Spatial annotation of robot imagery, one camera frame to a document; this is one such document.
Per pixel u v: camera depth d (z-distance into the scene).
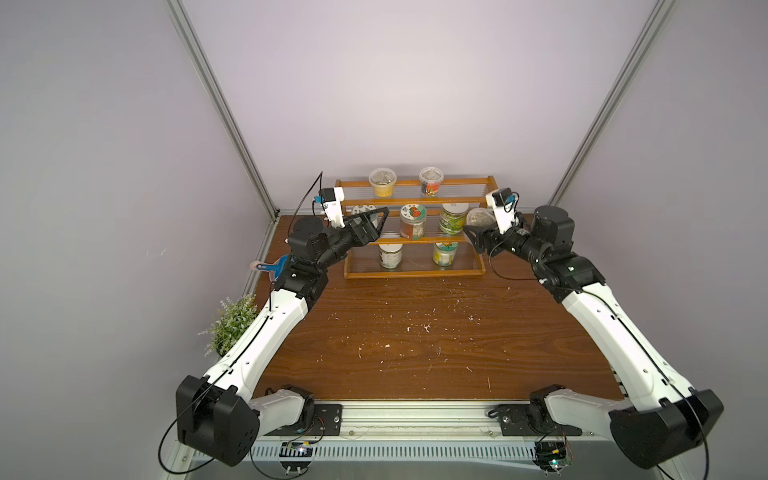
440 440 0.71
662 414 0.36
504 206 0.58
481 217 0.69
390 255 0.96
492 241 0.62
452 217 0.88
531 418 0.67
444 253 0.98
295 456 0.72
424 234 0.91
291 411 0.62
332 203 0.62
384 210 0.65
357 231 0.61
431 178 0.82
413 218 0.87
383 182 0.82
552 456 0.68
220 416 0.38
